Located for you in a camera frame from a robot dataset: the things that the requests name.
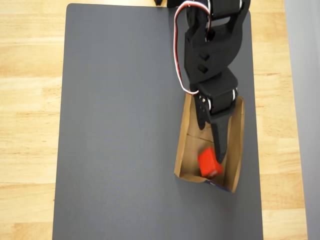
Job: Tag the brown paper open box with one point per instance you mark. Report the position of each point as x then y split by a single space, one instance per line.
186 155

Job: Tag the small black base part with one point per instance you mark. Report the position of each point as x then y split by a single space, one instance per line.
158 2

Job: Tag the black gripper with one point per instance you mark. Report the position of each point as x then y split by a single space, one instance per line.
221 101

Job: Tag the red cube with white numeral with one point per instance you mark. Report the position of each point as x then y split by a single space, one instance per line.
209 163

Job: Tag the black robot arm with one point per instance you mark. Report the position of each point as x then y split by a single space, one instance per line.
215 55

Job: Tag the dark grey rectangular mat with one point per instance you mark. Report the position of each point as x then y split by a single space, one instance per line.
112 162

